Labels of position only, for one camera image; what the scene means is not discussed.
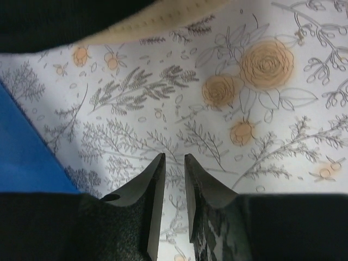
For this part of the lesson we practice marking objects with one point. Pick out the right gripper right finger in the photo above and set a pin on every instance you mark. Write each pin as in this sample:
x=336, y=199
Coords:
x=226, y=225

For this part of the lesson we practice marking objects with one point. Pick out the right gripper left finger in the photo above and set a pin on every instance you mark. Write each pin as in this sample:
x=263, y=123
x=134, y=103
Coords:
x=122, y=225

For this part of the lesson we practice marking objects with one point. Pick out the blue plastic bin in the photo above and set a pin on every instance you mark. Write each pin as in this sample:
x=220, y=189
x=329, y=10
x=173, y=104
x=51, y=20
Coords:
x=27, y=165

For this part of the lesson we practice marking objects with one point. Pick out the black hat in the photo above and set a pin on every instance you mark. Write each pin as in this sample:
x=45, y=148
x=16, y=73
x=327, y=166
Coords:
x=34, y=26

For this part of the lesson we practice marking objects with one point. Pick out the beige bucket hat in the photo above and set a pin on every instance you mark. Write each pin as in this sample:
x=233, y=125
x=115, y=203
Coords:
x=158, y=17

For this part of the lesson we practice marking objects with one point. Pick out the floral table mat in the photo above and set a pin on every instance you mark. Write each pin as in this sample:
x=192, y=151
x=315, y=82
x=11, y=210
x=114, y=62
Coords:
x=256, y=91

